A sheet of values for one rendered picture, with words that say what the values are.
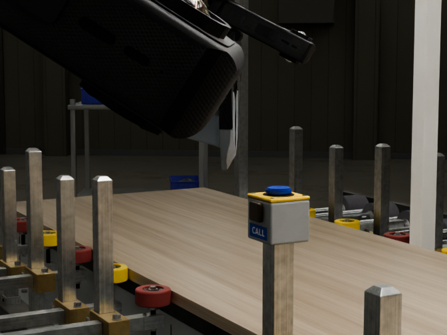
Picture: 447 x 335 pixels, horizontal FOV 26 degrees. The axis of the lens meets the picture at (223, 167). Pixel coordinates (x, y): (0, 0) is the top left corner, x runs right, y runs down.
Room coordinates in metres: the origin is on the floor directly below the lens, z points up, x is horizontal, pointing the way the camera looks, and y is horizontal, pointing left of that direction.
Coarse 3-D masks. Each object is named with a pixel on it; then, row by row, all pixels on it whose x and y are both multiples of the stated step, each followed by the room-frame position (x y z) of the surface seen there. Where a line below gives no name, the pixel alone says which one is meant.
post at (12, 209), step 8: (8, 168) 2.76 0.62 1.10; (8, 176) 2.75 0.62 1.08; (8, 184) 2.75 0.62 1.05; (8, 192) 2.75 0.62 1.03; (8, 200) 2.75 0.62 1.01; (8, 208) 2.75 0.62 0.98; (16, 208) 2.76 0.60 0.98; (8, 216) 2.75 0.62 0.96; (16, 216) 2.76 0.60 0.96; (8, 224) 2.75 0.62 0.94; (16, 224) 2.76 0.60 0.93; (8, 232) 2.75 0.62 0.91; (16, 232) 2.76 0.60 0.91; (8, 240) 2.75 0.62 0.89; (16, 240) 2.76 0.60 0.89; (8, 248) 2.75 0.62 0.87; (16, 248) 2.76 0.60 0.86; (8, 256) 2.75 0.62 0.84; (16, 256) 2.76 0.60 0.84; (8, 296) 2.74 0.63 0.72
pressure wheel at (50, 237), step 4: (44, 232) 2.80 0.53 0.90; (48, 232) 2.77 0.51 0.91; (52, 232) 2.80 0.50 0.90; (56, 232) 2.78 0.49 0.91; (44, 236) 2.74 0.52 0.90; (48, 236) 2.74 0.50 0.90; (52, 236) 2.74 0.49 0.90; (56, 236) 2.75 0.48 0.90; (44, 240) 2.74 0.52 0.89; (48, 240) 2.74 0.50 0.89; (52, 240) 2.74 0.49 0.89; (56, 240) 2.75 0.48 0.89; (44, 244) 2.74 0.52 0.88; (48, 244) 2.74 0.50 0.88; (52, 244) 2.74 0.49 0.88; (56, 244) 2.75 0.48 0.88; (44, 248) 2.77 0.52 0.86; (48, 248) 2.77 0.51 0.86; (52, 248) 2.78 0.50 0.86; (48, 252) 2.77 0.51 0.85; (48, 256) 2.77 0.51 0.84; (48, 260) 2.77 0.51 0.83
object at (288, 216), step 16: (272, 208) 1.41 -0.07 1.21; (288, 208) 1.42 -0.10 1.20; (304, 208) 1.43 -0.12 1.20; (256, 224) 1.44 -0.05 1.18; (272, 224) 1.41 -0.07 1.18; (288, 224) 1.42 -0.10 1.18; (304, 224) 1.43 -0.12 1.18; (256, 240) 1.45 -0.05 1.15; (272, 240) 1.41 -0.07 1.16; (288, 240) 1.42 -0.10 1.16; (304, 240) 1.44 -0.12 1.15
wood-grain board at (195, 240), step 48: (144, 192) 3.62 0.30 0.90; (192, 192) 3.62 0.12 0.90; (144, 240) 2.70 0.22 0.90; (192, 240) 2.70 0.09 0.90; (240, 240) 2.70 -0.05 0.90; (336, 240) 2.70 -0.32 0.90; (384, 240) 2.70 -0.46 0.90; (192, 288) 2.14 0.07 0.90; (240, 288) 2.14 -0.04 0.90; (336, 288) 2.14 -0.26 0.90; (432, 288) 2.14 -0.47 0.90
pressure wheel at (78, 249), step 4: (76, 248) 2.55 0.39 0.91; (80, 248) 2.57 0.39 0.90; (84, 248) 2.57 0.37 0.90; (88, 248) 2.56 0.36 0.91; (76, 252) 2.52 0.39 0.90; (80, 252) 2.52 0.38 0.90; (84, 252) 2.53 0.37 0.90; (88, 252) 2.54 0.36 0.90; (76, 256) 2.52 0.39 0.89; (80, 256) 2.52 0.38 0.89; (84, 256) 2.53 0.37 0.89; (88, 256) 2.54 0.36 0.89; (76, 260) 2.52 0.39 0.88; (80, 260) 2.52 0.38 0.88; (84, 260) 2.53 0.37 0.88; (88, 260) 2.54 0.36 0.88; (76, 264) 2.55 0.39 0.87; (80, 264) 2.55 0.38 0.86; (76, 268) 2.55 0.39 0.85; (76, 284) 2.55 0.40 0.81
